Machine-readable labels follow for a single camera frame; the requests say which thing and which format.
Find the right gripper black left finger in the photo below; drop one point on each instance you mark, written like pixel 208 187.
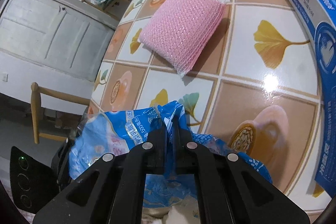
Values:
pixel 111 190

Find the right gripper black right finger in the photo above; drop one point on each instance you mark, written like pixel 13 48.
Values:
pixel 228 189

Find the blue plastic food bag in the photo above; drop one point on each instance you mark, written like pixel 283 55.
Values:
pixel 118 132

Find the blue toothpaste box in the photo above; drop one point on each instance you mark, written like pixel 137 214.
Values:
pixel 318 18

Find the grey panel door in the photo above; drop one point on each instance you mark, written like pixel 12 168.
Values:
pixel 50 33

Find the pink scrub sponge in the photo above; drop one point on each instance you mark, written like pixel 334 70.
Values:
pixel 180 29

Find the wooden chair by wall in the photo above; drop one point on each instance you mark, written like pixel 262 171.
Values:
pixel 49 123

